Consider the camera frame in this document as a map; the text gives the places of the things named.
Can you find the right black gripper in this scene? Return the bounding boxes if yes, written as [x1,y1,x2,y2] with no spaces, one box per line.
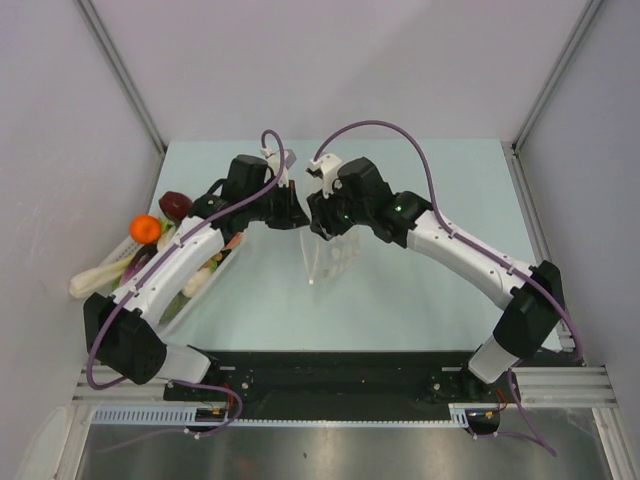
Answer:
[308,177,372,241]

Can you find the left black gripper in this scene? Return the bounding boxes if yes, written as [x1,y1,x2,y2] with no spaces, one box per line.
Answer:
[246,180,309,231]

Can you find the polka dot zip bag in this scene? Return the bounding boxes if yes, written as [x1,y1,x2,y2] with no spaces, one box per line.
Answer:
[299,227,361,286]

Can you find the red watermelon slice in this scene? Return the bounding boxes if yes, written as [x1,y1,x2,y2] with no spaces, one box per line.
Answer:
[223,233,243,250]

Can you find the orange tangerine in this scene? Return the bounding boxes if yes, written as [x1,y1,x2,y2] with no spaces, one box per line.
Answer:
[129,215,162,245]

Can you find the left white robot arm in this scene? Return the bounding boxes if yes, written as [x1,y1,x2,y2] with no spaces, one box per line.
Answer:
[83,149,309,400]

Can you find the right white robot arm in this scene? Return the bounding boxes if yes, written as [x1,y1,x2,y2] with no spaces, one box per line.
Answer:
[306,154,564,401]

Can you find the white plastic food tray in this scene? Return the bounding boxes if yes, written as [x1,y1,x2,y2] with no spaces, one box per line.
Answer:
[108,216,244,338]

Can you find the white cauliflower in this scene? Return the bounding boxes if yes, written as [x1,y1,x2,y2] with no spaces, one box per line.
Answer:
[181,268,212,299]

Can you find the dark red onion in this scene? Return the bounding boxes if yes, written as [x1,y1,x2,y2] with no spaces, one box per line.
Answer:
[158,191,193,224]

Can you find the white green bok choy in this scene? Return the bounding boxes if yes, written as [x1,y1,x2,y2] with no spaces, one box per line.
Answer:
[156,217,178,252]

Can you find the green broccoli head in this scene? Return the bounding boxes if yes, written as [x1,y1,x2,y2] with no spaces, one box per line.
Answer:
[159,293,190,325]

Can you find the purple eggplant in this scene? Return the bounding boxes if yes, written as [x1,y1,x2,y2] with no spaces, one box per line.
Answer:
[113,244,157,289]

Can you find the white daikon radish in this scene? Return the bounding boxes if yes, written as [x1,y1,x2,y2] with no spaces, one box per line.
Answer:
[69,259,126,299]

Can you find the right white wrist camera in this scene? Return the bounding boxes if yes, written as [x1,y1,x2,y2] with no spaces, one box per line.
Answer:
[305,154,343,198]

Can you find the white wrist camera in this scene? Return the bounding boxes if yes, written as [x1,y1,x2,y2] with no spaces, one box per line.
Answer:
[305,154,343,198]
[260,147,297,188]

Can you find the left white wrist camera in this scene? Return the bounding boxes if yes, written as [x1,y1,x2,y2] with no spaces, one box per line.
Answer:
[260,147,297,188]

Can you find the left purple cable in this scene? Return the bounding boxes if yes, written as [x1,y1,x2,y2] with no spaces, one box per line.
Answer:
[85,130,287,454]

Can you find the purple cable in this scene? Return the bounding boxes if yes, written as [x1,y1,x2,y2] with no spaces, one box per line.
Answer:
[314,119,584,457]
[85,130,287,454]

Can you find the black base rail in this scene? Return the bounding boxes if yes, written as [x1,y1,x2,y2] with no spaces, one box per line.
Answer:
[163,351,509,419]

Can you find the white slotted cable duct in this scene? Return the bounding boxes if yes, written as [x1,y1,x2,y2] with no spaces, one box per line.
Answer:
[92,405,469,428]

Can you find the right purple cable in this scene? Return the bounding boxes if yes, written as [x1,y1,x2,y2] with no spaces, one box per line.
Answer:
[314,119,584,457]

